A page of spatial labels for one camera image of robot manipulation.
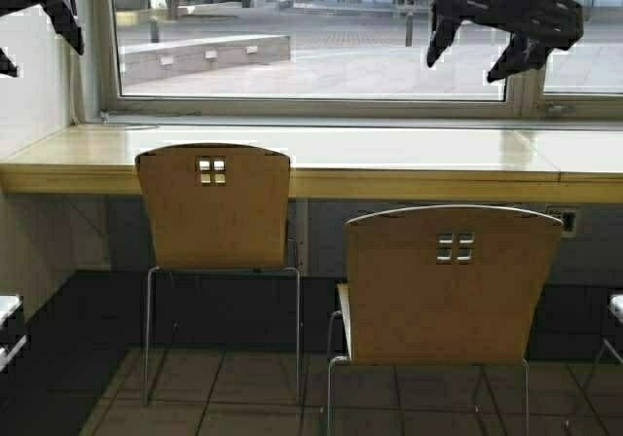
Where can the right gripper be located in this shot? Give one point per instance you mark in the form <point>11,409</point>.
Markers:
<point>537,27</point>

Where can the wooden chair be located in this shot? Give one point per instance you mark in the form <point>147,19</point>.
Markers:
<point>444,285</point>
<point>610,348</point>
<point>214,207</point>

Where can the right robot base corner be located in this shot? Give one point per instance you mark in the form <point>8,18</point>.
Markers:
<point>615,306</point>

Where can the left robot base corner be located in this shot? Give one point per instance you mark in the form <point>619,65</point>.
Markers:
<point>13,329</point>

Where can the long wooden counter table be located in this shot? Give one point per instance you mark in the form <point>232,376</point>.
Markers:
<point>372,163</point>

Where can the wall power outlet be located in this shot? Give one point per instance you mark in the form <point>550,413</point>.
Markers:
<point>568,216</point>

